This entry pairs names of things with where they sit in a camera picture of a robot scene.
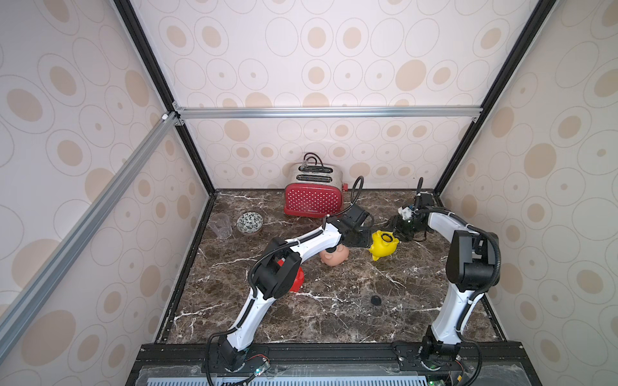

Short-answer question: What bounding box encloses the pink piggy bank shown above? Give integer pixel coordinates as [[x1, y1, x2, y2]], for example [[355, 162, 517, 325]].
[[320, 244, 350, 267]]

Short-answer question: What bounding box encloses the yellow piggy bank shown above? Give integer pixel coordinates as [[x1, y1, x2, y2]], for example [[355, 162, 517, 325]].
[[369, 230, 400, 262]]

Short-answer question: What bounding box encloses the red piggy bank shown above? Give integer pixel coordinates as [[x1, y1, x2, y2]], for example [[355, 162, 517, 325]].
[[283, 267, 305, 293]]

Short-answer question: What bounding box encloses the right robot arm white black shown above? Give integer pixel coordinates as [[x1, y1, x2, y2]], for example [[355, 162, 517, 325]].
[[395, 191, 501, 361]]

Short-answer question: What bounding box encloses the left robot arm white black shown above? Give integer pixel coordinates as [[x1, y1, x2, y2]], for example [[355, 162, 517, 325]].
[[209, 204, 374, 372]]

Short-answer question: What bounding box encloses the red polka dot toaster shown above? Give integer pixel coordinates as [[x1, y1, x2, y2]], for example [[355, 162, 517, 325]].
[[284, 162, 347, 218]]

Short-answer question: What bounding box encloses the patterned ceramic bowl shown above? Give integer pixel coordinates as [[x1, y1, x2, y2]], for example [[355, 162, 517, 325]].
[[236, 212, 264, 235]]

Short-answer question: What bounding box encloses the clear plastic cup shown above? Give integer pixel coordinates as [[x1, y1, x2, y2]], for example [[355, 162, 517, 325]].
[[208, 213, 233, 240]]

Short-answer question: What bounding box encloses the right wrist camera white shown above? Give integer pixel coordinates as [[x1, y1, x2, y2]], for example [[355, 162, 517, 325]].
[[398, 207, 414, 221]]

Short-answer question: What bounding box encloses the black toaster cable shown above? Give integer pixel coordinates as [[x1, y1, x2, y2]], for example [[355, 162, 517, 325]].
[[298, 152, 327, 170]]

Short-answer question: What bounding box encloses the aluminium rail back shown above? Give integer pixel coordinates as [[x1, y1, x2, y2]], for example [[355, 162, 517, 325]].
[[178, 106, 483, 119]]

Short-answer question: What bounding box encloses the aluminium rail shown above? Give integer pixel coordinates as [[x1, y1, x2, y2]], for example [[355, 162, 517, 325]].
[[178, 106, 483, 119], [1, 112, 179, 360]]

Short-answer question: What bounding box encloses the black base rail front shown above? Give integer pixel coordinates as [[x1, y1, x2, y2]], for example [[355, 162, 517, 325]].
[[126, 341, 542, 385]]

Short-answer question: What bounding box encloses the aluminium rail left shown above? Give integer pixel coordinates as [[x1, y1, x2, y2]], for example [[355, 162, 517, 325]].
[[1, 112, 179, 360]]

